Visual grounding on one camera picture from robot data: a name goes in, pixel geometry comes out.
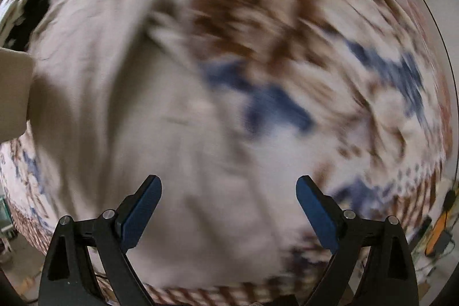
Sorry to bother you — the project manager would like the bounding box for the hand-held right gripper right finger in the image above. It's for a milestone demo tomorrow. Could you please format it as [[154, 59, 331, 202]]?
[[296, 175, 420, 306]]

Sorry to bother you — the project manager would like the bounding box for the dark cloth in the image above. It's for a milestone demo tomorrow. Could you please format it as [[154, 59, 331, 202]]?
[[7, 0, 58, 50]]

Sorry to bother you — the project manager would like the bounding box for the white garment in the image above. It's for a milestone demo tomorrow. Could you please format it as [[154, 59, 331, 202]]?
[[27, 0, 287, 287]]

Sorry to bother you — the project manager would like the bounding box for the orange object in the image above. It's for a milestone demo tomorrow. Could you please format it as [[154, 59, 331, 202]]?
[[425, 184, 459, 256]]

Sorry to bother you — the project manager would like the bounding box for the floral blanket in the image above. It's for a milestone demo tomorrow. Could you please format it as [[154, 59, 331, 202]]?
[[0, 0, 454, 305]]

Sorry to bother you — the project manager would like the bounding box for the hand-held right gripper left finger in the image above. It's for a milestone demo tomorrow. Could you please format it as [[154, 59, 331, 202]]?
[[39, 175, 163, 306]]

